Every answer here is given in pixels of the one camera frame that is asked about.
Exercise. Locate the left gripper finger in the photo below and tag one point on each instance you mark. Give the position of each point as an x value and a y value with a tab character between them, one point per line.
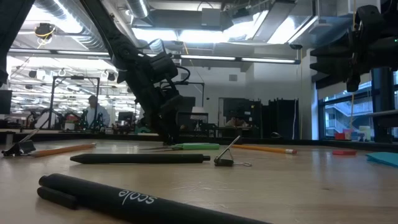
161	124
174	124

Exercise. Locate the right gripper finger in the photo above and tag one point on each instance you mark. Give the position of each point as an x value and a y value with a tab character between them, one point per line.
332	51
332	67

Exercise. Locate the black scale-print pen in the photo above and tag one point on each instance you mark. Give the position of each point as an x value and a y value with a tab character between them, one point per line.
124	199
140	158

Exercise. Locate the black binder clip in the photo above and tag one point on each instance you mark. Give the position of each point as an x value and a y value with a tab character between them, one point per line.
21	147
223	162

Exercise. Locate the red eraser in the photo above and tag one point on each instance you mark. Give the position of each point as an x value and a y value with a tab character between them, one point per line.
343	152

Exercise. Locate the orange pencil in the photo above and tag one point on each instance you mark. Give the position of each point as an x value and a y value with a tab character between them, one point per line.
264	149
62	150

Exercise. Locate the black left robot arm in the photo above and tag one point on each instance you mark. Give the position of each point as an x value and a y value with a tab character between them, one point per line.
105	34

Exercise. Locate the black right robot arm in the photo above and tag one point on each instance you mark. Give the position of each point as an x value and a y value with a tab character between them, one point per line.
392	53

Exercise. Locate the person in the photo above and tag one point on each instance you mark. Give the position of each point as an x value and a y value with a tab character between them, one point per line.
94	113
236	122

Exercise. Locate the black stand pole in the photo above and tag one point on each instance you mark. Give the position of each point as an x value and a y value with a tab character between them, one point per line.
383	102

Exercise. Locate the long ceiling light fixture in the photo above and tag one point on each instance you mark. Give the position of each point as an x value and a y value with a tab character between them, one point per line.
205	58

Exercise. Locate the red bin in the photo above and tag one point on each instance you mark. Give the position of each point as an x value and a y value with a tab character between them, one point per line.
339	136

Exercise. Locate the black cabinets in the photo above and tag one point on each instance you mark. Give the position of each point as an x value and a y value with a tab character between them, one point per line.
280	118

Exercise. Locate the blue sticky note pad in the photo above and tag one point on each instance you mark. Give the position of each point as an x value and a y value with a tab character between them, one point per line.
385	158

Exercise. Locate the dark monitor screen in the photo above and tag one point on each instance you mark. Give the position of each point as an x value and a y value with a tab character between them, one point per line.
5	102

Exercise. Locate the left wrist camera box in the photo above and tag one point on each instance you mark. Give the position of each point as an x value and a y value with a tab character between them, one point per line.
163	67

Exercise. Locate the black gantry frame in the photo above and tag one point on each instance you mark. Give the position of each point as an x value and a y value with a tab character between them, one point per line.
196	83
77	77

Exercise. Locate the window with dark frame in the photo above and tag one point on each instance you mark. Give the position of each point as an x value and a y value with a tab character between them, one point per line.
342	118

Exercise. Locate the black aluminium table frame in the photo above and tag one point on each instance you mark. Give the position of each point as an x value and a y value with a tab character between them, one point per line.
311	142

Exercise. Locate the silver round air duct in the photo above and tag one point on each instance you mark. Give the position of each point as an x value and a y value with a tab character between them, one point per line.
136	7

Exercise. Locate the large silver air duct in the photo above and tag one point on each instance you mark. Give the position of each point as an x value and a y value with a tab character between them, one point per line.
71	18

